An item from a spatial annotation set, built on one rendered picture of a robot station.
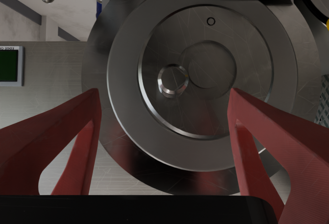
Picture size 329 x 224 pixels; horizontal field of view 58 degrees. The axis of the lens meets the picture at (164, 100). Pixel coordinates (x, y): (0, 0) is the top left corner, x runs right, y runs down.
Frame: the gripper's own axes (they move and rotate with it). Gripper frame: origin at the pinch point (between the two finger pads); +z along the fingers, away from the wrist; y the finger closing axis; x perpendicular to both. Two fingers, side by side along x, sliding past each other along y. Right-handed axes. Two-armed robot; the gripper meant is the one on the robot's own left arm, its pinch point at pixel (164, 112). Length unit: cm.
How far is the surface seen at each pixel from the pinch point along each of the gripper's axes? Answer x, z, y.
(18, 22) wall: 113, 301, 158
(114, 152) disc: 5.3, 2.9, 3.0
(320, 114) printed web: 15.8, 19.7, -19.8
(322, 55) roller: 2.5, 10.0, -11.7
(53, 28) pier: 140, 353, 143
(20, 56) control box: 16.1, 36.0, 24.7
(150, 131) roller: 4.1, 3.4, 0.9
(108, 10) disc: -1.4, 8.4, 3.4
